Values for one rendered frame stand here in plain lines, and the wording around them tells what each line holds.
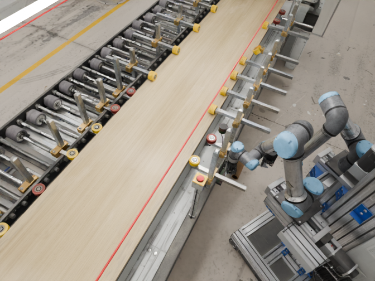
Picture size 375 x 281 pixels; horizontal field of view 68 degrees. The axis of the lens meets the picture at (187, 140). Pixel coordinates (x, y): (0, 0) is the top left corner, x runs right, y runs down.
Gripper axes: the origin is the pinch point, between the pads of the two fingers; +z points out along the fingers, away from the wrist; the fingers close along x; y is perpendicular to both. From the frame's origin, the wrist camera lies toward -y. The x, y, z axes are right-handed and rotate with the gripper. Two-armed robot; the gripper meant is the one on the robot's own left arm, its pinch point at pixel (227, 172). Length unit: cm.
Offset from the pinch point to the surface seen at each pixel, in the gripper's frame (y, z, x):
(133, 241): 56, 2, -55
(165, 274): 67, 22, -33
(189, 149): -16.5, 1.6, -29.0
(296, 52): -254, 63, 103
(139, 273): 67, 30, -50
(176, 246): 49, 22, -29
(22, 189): 30, 8, -137
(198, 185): 29.5, -28.6, -20.7
